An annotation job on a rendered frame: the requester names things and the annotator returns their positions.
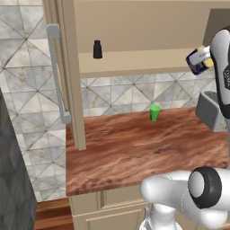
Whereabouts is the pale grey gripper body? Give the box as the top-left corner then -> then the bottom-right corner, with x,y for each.
190,46 -> 212,66

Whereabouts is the grey toaster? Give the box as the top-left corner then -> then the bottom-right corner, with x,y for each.
195,89 -> 229,133

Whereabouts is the green cup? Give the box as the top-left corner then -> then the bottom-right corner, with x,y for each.
148,103 -> 163,123

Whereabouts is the black bottle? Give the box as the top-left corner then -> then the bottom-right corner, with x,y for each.
93,40 -> 103,60

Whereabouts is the beige open cabinet door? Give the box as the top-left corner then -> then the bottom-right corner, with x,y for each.
41,0 -> 88,151

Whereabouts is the beige drawer front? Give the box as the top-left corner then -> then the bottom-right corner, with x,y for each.
102,185 -> 146,209

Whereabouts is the beige base cabinet door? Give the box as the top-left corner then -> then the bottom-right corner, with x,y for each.
85,208 -> 151,230

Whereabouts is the beige base cabinet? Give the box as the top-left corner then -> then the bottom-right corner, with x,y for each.
68,182 -> 230,230

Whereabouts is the dark grey fridge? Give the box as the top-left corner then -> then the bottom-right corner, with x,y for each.
0,87 -> 39,230

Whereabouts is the beige wall cabinet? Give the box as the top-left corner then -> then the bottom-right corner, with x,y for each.
73,0 -> 230,79

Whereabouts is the grey cabinet door handle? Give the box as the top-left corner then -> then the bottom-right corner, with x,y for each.
46,23 -> 72,125

